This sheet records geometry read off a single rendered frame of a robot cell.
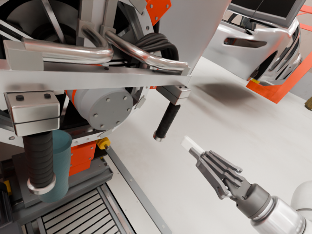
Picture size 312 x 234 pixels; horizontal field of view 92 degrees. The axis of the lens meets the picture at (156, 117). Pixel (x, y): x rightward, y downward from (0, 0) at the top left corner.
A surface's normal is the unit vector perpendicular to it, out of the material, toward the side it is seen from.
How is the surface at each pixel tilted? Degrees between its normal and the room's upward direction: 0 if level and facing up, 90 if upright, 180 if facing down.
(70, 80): 90
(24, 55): 90
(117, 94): 90
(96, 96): 49
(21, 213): 0
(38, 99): 0
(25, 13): 90
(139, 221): 0
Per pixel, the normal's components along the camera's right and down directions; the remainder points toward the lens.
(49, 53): 0.70, 0.42
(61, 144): 0.35, -0.77
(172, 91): -0.69, 0.18
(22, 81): 0.64, 0.61
